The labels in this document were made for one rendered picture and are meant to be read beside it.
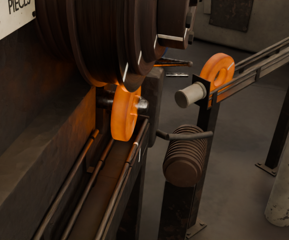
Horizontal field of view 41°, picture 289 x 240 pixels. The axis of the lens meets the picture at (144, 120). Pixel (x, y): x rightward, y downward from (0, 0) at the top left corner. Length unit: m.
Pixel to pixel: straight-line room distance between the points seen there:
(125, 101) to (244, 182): 1.31
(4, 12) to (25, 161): 0.22
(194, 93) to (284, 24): 2.29
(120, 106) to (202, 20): 2.87
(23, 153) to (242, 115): 2.08
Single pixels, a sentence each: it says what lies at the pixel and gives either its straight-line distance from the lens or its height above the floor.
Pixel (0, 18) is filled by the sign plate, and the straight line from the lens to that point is 0.54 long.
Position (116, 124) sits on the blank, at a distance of 0.82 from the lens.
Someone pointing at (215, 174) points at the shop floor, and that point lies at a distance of 2.04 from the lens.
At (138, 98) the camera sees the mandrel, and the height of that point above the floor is 0.84.
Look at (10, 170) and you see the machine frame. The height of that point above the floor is 0.87.
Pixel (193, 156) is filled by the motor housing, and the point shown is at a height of 0.53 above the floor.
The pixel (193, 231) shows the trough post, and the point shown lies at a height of 0.01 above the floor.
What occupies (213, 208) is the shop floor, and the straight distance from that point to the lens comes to 1.85.
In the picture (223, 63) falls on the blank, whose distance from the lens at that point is 1.31.
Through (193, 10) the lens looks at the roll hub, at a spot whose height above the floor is 1.03.
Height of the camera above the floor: 1.25
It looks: 32 degrees down
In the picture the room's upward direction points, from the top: 5 degrees clockwise
